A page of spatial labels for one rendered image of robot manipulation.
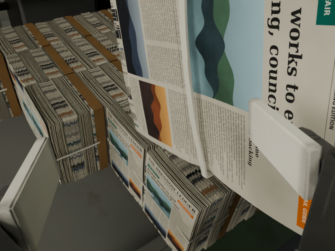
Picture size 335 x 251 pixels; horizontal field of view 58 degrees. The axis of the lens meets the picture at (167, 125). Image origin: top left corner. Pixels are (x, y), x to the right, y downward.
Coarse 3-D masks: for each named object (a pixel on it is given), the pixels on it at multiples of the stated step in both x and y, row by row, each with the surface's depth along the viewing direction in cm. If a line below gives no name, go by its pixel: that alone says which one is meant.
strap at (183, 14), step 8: (184, 0) 29; (184, 8) 29; (184, 16) 30; (184, 24) 30; (184, 32) 30; (184, 40) 31; (184, 48) 31; (184, 56) 32; (184, 64) 32; (184, 72) 33; (184, 80) 33; (192, 88) 33; (192, 96) 33; (192, 104) 34; (192, 112) 34; (192, 120) 35; (192, 128) 36; (200, 144) 36; (200, 152) 37; (200, 160) 38; (200, 168) 39
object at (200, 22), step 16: (176, 0) 32; (192, 0) 30; (208, 0) 28; (176, 16) 33; (192, 16) 31; (208, 16) 29; (176, 32) 34; (192, 32) 31; (208, 32) 30; (192, 48) 32; (208, 48) 30; (192, 64) 33; (208, 64) 31; (192, 80) 34; (208, 80) 32; (208, 96) 33; (208, 112) 34; (208, 128) 35; (192, 144) 39; (208, 144) 37; (192, 160) 41; (208, 160) 38
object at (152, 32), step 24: (120, 0) 41; (144, 0) 36; (168, 0) 33; (120, 24) 43; (144, 24) 38; (168, 24) 34; (120, 48) 46; (144, 48) 40; (168, 48) 36; (144, 72) 42; (168, 72) 38; (144, 96) 45; (168, 96) 40; (144, 120) 48; (168, 120) 42; (168, 144) 44
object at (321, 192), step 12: (324, 168) 12; (324, 180) 12; (324, 192) 11; (312, 204) 11; (324, 204) 11; (312, 216) 10; (324, 216) 10; (312, 228) 10; (324, 228) 10; (312, 240) 9; (324, 240) 9
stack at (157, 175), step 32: (96, 64) 145; (96, 96) 127; (128, 128) 114; (128, 160) 123; (160, 160) 103; (160, 192) 107; (192, 192) 95; (224, 192) 95; (160, 224) 118; (192, 224) 95
